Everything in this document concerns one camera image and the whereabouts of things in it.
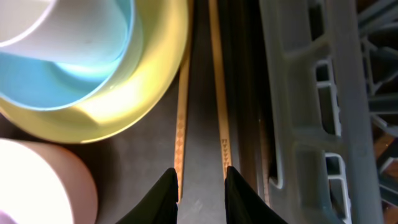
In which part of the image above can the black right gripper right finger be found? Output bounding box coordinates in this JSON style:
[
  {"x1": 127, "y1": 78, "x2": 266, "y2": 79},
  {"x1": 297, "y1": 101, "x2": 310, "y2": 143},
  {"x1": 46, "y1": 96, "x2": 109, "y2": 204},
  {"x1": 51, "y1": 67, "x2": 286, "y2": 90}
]
[{"x1": 224, "y1": 166, "x2": 287, "y2": 224}]

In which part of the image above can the grey dishwasher rack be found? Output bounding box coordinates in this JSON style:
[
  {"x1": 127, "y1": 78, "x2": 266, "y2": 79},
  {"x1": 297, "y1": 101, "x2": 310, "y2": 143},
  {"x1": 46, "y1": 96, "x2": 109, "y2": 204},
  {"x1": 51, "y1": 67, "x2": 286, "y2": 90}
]
[{"x1": 260, "y1": 1, "x2": 383, "y2": 223}]

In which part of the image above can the yellow plate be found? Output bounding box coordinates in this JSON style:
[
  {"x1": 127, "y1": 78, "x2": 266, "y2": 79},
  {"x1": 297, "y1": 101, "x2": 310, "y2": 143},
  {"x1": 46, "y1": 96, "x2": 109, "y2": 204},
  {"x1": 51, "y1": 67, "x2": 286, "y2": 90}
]
[{"x1": 1, "y1": 0, "x2": 190, "y2": 144}]

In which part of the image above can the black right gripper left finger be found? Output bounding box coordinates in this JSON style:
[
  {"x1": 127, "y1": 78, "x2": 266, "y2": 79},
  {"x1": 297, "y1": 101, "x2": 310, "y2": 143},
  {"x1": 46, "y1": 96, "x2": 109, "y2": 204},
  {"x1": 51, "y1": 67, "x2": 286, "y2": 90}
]
[{"x1": 117, "y1": 168, "x2": 178, "y2": 224}]

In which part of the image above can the white bowl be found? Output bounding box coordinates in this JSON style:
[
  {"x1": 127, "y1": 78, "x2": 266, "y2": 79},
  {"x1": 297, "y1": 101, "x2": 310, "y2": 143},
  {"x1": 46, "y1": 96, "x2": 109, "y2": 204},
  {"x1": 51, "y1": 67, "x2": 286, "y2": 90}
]
[{"x1": 1, "y1": 138, "x2": 98, "y2": 224}]

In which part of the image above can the white paper cup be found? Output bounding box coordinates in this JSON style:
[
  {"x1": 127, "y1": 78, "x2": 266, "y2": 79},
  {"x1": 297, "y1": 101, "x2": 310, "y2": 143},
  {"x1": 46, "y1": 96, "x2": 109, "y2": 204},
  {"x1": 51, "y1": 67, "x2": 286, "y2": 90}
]
[{"x1": 1, "y1": 0, "x2": 130, "y2": 65}]

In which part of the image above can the light blue small plate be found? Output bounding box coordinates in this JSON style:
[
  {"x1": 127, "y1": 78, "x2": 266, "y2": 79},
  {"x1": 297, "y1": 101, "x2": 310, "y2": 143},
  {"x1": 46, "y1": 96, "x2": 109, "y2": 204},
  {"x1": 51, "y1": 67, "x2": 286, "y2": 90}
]
[{"x1": 1, "y1": 9, "x2": 136, "y2": 110}]

